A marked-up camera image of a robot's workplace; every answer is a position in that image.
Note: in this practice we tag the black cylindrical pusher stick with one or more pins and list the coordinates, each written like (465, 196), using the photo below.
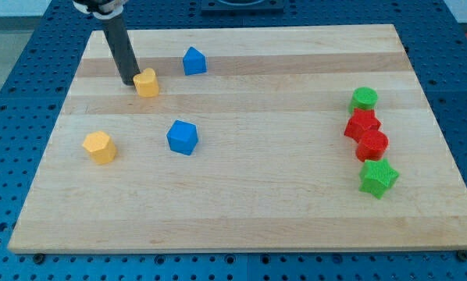
(116, 34)

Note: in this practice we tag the wooden board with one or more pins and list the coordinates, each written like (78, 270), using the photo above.
(272, 169)

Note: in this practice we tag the blue cube block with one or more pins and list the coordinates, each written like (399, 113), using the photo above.
(182, 137)

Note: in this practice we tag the green cylinder block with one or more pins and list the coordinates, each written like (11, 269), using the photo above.
(364, 98)

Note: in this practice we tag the red cylinder block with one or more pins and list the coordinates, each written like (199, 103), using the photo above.
(372, 146)

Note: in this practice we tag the blue triangle block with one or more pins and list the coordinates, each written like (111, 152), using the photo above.
(194, 62)

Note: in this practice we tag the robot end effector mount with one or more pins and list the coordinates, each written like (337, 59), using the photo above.
(100, 9)

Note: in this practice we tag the red star block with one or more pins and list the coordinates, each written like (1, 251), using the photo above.
(361, 120)

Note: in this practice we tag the green star block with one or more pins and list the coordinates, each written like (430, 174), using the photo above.
(377, 177)

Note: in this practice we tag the yellow hexagon block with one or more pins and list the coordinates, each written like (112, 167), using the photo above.
(100, 147)

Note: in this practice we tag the dark blue base plate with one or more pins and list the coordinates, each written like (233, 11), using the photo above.
(209, 7)

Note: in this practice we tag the yellow heart block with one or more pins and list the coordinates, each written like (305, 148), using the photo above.
(146, 83)

